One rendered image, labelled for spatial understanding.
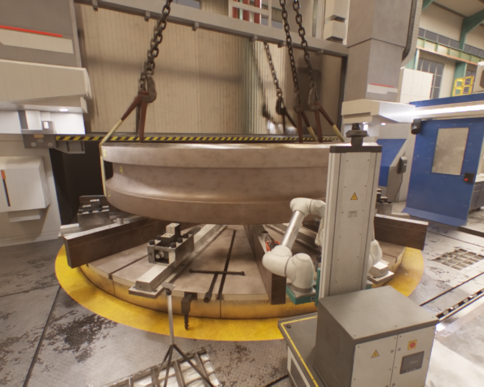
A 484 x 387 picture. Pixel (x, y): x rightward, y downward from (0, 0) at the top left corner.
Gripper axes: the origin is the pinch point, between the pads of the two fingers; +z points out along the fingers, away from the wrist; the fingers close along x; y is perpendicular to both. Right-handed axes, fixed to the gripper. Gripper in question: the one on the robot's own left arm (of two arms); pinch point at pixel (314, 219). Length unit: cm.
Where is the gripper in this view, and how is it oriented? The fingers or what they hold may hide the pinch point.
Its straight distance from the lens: 301.4
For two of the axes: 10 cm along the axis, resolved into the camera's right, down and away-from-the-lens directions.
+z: -3.4, -2.0, 9.2
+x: -9.4, 0.7, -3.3
